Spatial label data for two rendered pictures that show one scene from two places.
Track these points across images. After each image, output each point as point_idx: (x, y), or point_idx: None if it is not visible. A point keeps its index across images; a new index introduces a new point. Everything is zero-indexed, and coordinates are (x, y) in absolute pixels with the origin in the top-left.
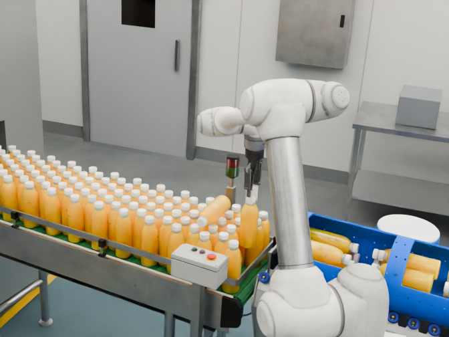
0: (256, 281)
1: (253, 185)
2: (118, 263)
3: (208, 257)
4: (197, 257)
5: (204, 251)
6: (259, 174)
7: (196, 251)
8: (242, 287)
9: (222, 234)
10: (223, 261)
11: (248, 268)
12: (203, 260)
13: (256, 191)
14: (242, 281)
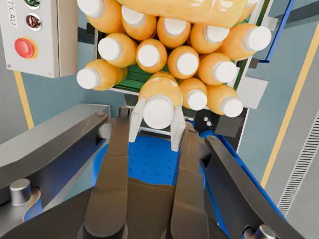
0: (126, 103)
1: (175, 133)
2: None
3: (14, 44)
4: (12, 18)
5: (32, 27)
6: (208, 179)
7: (28, 6)
8: (126, 84)
9: (104, 47)
10: (32, 73)
11: (129, 93)
12: (10, 35)
13: (171, 135)
14: (139, 81)
